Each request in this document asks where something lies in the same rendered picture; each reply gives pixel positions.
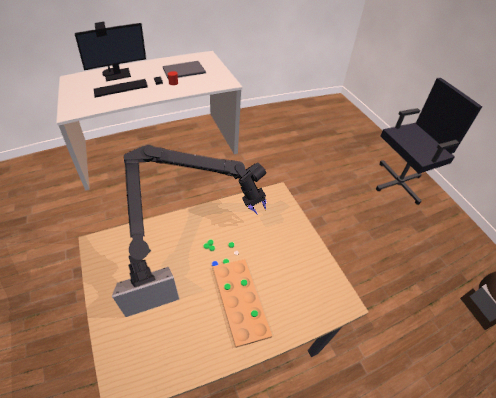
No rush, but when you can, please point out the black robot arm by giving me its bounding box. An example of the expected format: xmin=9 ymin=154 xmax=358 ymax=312
xmin=124 ymin=145 xmax=266 ymax=287

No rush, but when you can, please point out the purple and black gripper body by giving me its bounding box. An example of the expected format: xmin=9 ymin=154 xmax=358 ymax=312
xmin=242 ymin=184 xmax=266 ymax=206

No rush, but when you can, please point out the orange tray with round pockets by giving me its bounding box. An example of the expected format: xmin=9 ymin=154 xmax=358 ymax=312
xmin=213 ymin=259 xmax=272 ymax=348

